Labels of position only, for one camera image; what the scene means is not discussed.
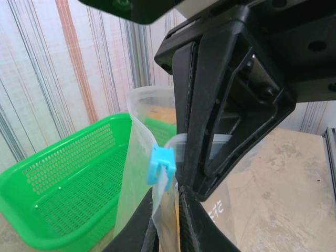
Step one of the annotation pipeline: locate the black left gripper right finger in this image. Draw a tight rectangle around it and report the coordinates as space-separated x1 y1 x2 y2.
180 186 238 252

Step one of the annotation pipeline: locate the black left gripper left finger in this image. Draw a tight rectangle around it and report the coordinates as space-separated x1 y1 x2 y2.
103 187 160 252

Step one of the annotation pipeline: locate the blue zipper slider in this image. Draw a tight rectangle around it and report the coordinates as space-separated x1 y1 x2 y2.
146 143 176 191

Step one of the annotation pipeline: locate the clear zip-top bag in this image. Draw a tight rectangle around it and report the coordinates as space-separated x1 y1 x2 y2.
113 85 266 252

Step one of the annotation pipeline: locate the green perforated plastic basket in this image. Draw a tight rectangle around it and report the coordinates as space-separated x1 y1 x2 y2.
0 112 176 251

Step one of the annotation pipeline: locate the vertical aluminium corner post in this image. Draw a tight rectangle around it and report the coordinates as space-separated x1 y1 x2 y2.
128 20 153 89

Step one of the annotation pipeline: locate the aluminium side frame rail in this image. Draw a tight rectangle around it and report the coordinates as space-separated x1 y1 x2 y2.
324 127 336 169

